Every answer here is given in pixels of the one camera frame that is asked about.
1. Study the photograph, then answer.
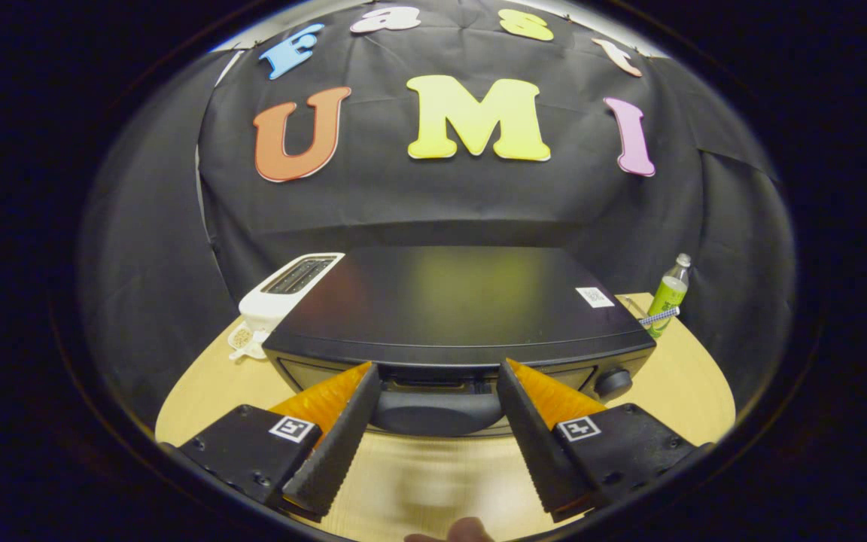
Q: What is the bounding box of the small white plastic object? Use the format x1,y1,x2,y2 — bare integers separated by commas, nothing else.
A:
227,322,269,361

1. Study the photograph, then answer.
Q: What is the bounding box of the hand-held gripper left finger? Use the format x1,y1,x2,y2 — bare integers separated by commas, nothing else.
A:
163,361,383,522

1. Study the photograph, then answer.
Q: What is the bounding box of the black toaster oven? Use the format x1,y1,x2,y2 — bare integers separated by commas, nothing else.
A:
262,245,658,439

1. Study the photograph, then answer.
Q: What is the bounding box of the white pop-up toaster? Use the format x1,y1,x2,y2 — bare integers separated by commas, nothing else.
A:
239,252,345,336

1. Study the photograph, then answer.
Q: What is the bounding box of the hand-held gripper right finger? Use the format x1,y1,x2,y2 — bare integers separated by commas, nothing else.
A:
495,358,705,523

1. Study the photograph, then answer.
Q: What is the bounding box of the green label plastic bottle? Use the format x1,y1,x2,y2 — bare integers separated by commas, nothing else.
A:
640,253,692,340

